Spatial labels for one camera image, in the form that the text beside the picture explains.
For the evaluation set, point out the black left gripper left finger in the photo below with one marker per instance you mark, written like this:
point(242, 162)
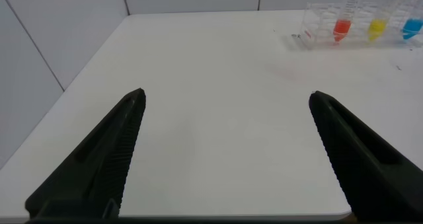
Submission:
point(99, 158)

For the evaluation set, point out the test tube with yellow pigment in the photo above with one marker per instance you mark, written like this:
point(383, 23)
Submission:
point(377, 27)

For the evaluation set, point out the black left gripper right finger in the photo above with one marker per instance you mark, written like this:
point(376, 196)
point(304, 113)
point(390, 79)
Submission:
point(363, 158)

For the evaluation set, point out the test tube with red pigment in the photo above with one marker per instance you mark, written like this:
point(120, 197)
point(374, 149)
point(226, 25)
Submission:
point(342, 27)

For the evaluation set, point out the test tube with blue pigment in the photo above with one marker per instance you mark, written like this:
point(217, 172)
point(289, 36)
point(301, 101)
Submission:
point(412, 27)

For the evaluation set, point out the clear plastic test tube rack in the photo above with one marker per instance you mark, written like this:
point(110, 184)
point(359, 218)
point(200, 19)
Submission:
point(319, 22)

